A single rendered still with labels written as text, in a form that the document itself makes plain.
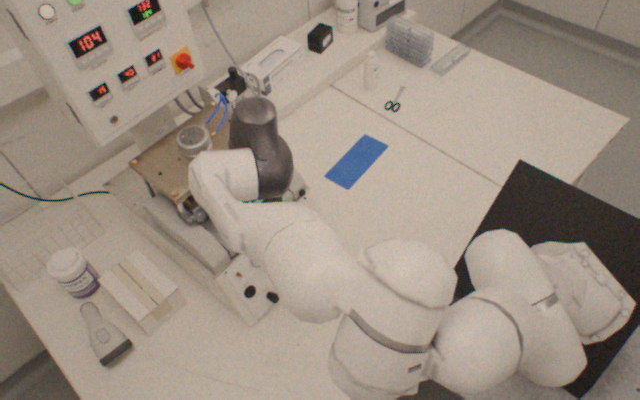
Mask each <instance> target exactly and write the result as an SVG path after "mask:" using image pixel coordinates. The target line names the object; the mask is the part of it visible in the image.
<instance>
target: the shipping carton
mask: <svg viewBox="0 0 640 400"><path fill-rule="evenodd" d="M98 282H100V284H101V285H102V286H103V287H104V288H105V290H106V291H107V292H108V293H109V294H110V296H111V297H112V298H113V299H114V300H115V301H117V303H118V304H119V305H120V306H121V307H122V308H123V309H124V311H125V312H126V313H127V314H128V315H129V316H130V318H131V319H132V320H134V321H135V322H136V323H137V324H138V325H139V326H140V327H141V328H142V329H143V330H144V331H145V332H146V333H147V335H148V336H149V337H151V336H152V335H153V334H154V333H155V332H156V331H157V330H158V329H159V328H160V327H162V326H163V325H164V324H165V323H166V322H167V321H168V320H169V319H170V318H171V317H173V316H174V315H175V314H176V313H177V312H178V311H179V310H180V309H181V308H182V307H184V306H185V305H186V304H187V303H186V301H185V299H184V298H183V294H182V293H181V291H180V290H179V288H178V287H176V286H175V285H174V284H173V283H172V282H171V281H170V280H169V279H168V278H167V277H166V276H165V275H164V273H163V272H162V271H161V270H158V269H157V268H156V267H155V266H154V265H153V264H152V263H151V262H150V261H149V260H148V259H147V258H146V257H145V256H144V255H143V254H142V253H140V252H139V251H138V250H135V251H134V252H133V253H132V254H129V255H128V256H127V257H125V258H124V259H122V260H121V261H120V262H119V263H117V264H116V265H115V266H114V267H112V268H111V269H110V270H109V271H108V272H107V273H106V274H104V275H103V276H102V277H101V278H99V279H98Z"/></svg>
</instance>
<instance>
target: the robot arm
mask: <svg viewBox="0 0 640 400"><path fill-rule="evenodd" d="M293 175H294V163H293V154H292V151H291V149H290V147H289V146H288V144H287V142H286V141H285V140H284V139H283V138H282V137H281V136H280V134H279V125H278V114H277V109H276V106H275V105H274V104H273V102H272V101H270V100H269V99H267V98H264V97H261V96H250V97H244V98H243V99H241V100H240V101H238V102H237V104H236V106H235V108H234V110H233V112H232V114H231V119H230V126H229V149H228V150H218V151H201V152H200V153H199V154H198V155H197V156H196V157H195V158H194V159H193V160H192V162H191V163H190V164H189V174H188V176H189V188H190V190H191V193H192V196H193V197H194V199H195V201H196V202H197V203H198V204H199V205H200V206H201V207H202V208H203V209H204V210H205V211H206V212H207V213H208V214H209V216H210V218H211V221H212V222H213V224H214V226H215V227H216V229H218V231H219V232H220V234H221V236H222V237H223V239H224V240H225V242H226V243H227V244H228V246H229V247H230V249H231V250H232V251H234V252H237V253H241V254H244V255H246V256H247V257H248V258H250V259H251V260H252V261H255V262H256V263H258V264H259V265H260V266H262V269H263V270H264V272H265V273H266V275H267V276H268V278H270V280H271V282H272V284H273V286H274V288H275V290H276V292H277V294H278V297H279V299H280V301H281V302H282V303H283V305H284V306H285V307H286V308H287V309H288V310H289V311H290V312H291V313H292V314H293V315H294V316H296V317H297V318H298V319H299V320H300V321H304V322H310V323H315V324H322V323H325V322H328V321H330V320H333V319H335V318H338V317H339V316H340V315H341V314H342V313H343V312H344V313H345V314H344V315H343V317H342V319H341V321H340V323H339V327H338V330H337V333H336V336H335V338H334V340H333V342H332V344H331V346H330V349H329V358H328V370H329V375H330V377H331V379H332V382H333V383H334V384H335V385H336V386H337V387H338V388H339V389H340V390H342V391H343V392H345V393H346V394H347V395H348V396H349V397H350V398H351V399H352V400H394V399H396V398H399V397H401V396H408V395H414V394H416V393H417V390H418V385H419V382H420V381H424V380H427V379H432V380H434V381H436V382H438V383H439V384H441V385H443V386H444V387H446V388H448V389H450V390H451V391H453V392H456V393H461V394H468V395H475V394H477V393H480V392H482V391H485V390H488V389H490V388H492V387H494V386H495V385H496V384H498V383H499V382H501V381H503V380H505V379H506V378H508V377H509V376H510V375H512V374H513V373H514V372H516V370H518V371H520V372H521V373H522V374H523V375H524V376H525V377H526V378H527V379H528V380H529V381H531V382H533V383H536V384H538V385H542V386H546V387H548V386H550V387H561V386H564V385H566V384H568V383H570V382H573V381H574V380H575V379H576V377H577V376H578V375H579V374H580V373H581V372H582V371H583V370H584V369H585V367H586V364H587V358H586V356H585V355H584V352H583V348H582V345H581V342H582V343H584V344H589V343H593V342H601V341H603V340H605V339H606V338H607V337H609V336H610V335H611V334H613V333H614V332H615V331H617V330H618V329H619V328H621V327H622V326H624V325H625V324H626V323H627V321H628V320H629V317H630V315H631V313H632V311H633V308H634V306H635V304H636V302H635V301H634V300H633V299H632V297H631V296H630V295H629V294H628V293H627V291H625V290H624V289H623V288H622V286H621V285H619V284H618V282H617V281H616V280H615V279H614V278H613V276H612V275H611V274H610V273H609V271H608V270H607V269H606V268H605V266H604V265H603V264H602V263H601V262H600V260H599V259H598V258H597V257H596V255H595V254H594V253H593V252H592V250H591V249H590V248H589V247H588V246H587V245H586V244H585V243H562V242H553V241H549V242H545V243H540V244H536V245H533V246H532V247H531V248H529V246H528V245H527V244H526V243H525V242H524V241H523V240H522V239H521V237H520V236H519V235H517V234H515V233H512V232H509V231H506V230H497V231H492V232H485V233H483V234H481V235H480V236H478V237H476V238H475V239H474V240H473V241H472V244H471V245H470V246H469V247H468V249H467V251H466V254H465V259H466V263H467V267H468V269H469V273H470V277H471V281H472V283H473V285H474V287H475V289H476V291H474V292H472V293H471V294H469V295H467V296H466V297H464V298H462V299H461V300H459V301H458V302H457V303H455V304H454V305H452V306H449V307H448V308H447V306H448V305H450V304H451V303H452V300H453V296H454V292H455V288H456V287H455V285H456V281H457V276H456V274H455V271H454V270H453V267H452V266H451V265H450V263H449V262H448V260H447V259H446V257H445V256H444V255H442V254H441V253H440V252H438V251H437V250H435V249H434V248H433V247H431V246H429V245H428V244H426V243H422V242H419V241H416V240H412V239H410V238H398V239H390V240H383V241H381V242H380V243H378V244H373V243H372V244H367V245H365V246H363V247H361V248H360V251H359V257H358V259H356V258H355V257H353V256H351V255H350V253H349V252H348V250H347V249H346V247H345V246H344V243H343V242H342V241H341V239H340V238H339V236H338V235H337V234H336V232H335V231H333V229H332V228H331V227H330V226H329V224H328V221H327V220H326V219H325V218H324V217H323V216H321V215H320V214H319V213H318V212H317V211H314V210H313V209H312V208H310V207H308V206H306V205H304V204H300V203H296V202H275V203H254V202H255V201H256V200H257V199H259V200H262V199H267V198H273V197H280V196H282V195H284V194H285V193H286V192H287V191H288V189H289V187H290V185H291V183H292V180H293ZM249 202H251V203H249Z"/></svg>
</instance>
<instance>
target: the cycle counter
mask: <svg viewBox="0 0 640 400"><path fill-rule="evenodd" d="M102 42H104V41H103V39H102V37H101V35H100V33H99V31H98V29H97V30H96V31H94V32H92V33H89V34H87V35H85V36H84V37H82V38H80V39H78V40H77V41H75V42H73V45H74V46H75V48H76V50H77V52H78V54H79V56H80V55H82V54H84V53H86V52H87V51H89V50H91V49H92V48H94V47H96V46H97V45H99V44H101V43H102Z"/></svg>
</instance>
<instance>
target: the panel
mask: <svg viewBox="0 0 640 400"><path fill-rule="evenodd" d="M296 203H300V204H304V205H306V206H308V207H310V208H312V205H311V203H310V201H309V199H308V198H307V196H306V195H304V196H303V197H302V198H301V199H300V200H298V201H297V202H296ZM249 259H250V258H248V257H247V256H246V255H244V254H242V255H241V256H240V257H239V258H237V259H236V260H235V261H234V262H233V263H231V264H230V265H229V266H228V267H227V269H226V270H225V271H224V272H222V274H223V275H224V277H225V278H226V281H228V283H229V284H230V286H231V287H232V288H233V290H234V291H235V293H236V294H237V296H238V297H239V298H240V299H241V300H242V303H243V304H244V306H245V307H246V309H247V310H248V312H249V313H250V314H251V316H252V317H253V318H254V319H255V320H256V322H258V321H259V318H260V317H262V316H263V315H264V314H265V313H266V312H267V311H268V310H269V309H270V308H271V307H272V306H273V305H274V304H275V303H273V302H271V301H269V299H268V298H266V294H267V293H268V292H269V291H270V292H275V293H277V292H276V290H275V288H274V286H273V284H272V282H271V280H270V278H268V276H267V275H266V273H265V272H264V270H263V269H262V266H260V267H254V266H252V265H251V264H250V262H249ZM249 287H254V288H255V289H256V294H255V296H254V297H253V298H247V297H246V295H245V292H246V290H247V288H249Z"/></svg>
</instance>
